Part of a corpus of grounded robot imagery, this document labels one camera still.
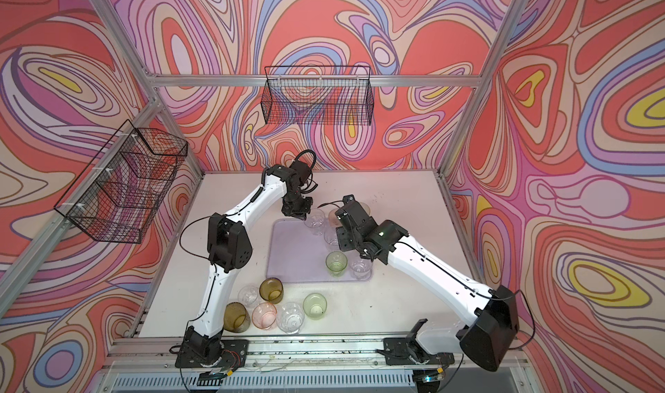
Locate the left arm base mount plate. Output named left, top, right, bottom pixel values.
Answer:
left=175, top=339, right=249, bottom=370

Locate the black wire basket back wall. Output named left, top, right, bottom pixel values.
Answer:
left=261, top=65, right=374, bottom=126

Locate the clear ribbed glass front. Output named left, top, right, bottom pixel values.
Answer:
left=276, top=302, right=305, bottom=334

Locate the lilac plastic tray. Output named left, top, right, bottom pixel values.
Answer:
left=266, top=219, right=363, bottom=284

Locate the large olive green glass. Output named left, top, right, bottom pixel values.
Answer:
left=223, top=302, right=251, bottom=333

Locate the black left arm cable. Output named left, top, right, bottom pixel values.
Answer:
left=293, top=149, right=318, bottom=173

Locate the clear textured glass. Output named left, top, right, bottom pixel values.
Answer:
left=323, top=227, right=339, bottom=251

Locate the light green dimpled cup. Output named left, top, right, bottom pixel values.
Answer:
left=302, top=292, right=327, bottom=320

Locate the pale green dimpled cup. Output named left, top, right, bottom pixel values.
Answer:
left=360, top=202, right=372, bottom=216

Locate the pink clear glass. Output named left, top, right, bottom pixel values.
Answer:
left=252, top=302, right=277, bottom=331

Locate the aluminium front rail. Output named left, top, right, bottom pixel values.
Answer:
left=245, top=333, right=386, bottom=370

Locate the olive brown glass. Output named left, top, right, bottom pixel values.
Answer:
left=259, top=277, right=284, bottom=304

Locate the pink dimpled cup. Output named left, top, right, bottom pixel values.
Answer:
left=328, top=209, right=341, bottom=228

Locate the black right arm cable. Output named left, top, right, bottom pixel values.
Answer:
left=508, top=288, right=536, bottom=351

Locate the black wire basket left wall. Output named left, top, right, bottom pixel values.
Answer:
left=54, top=121, right=189, bottom=244

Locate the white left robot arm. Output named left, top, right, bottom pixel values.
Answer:
left=176, top=161, right=316, bottom=368

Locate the small clear glass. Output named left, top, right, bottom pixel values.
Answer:
left=237, top=285, right=261, bottom=310

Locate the black wire basket wall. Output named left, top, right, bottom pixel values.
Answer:
left=261, top=65, right=374, bottom=126
left=54, top=121, right=189, bottom=244

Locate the bright green glass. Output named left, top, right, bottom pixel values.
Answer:
left=326, top=251, right=348, bottom=277

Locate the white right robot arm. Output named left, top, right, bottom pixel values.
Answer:
left=335, top=195, right=520, bottom=372

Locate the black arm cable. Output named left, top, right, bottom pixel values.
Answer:
left=293, top=149, right=318, bottom=173
left=508, top=288, right=536, bottom=351

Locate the clear faceted glass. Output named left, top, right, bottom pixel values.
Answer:
left=349, top=257, right=372, bottom=281

